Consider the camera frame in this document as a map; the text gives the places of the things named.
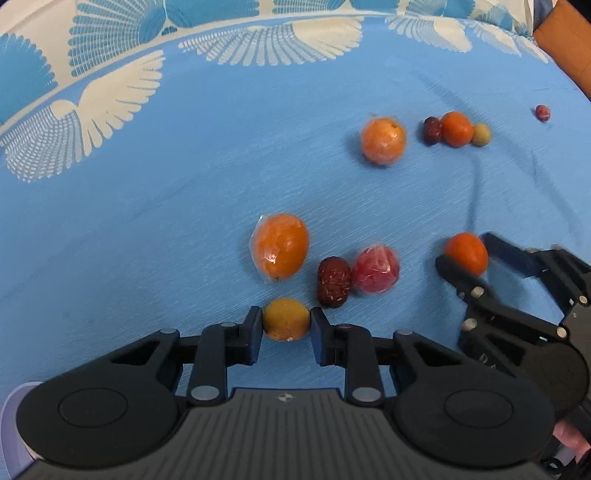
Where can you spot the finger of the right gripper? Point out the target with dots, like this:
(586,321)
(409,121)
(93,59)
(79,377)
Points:
(564,275)
(487,310)

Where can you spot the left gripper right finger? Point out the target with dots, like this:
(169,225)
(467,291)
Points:
(358,352)

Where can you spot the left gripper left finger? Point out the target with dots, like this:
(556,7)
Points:
(218,347)

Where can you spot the bare orange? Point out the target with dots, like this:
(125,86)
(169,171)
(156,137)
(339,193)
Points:
(457,130)
(468,251)

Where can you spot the yellow round fruit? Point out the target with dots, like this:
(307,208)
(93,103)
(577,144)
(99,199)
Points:
(482,135)
(286,320)

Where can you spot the dark red jujube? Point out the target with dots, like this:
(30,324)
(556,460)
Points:
(334,282)
(432,130)

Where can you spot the small red fruit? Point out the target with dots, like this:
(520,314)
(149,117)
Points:
(542,113)

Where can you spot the light blue plastic plate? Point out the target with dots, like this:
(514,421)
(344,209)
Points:
(14,452)

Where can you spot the person right hand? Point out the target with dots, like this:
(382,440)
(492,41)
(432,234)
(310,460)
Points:
(571,438)

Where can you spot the blue patterned bed sheet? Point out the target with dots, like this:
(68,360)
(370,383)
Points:
(141,141)

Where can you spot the brown cushion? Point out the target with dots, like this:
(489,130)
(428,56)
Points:
(564,33)

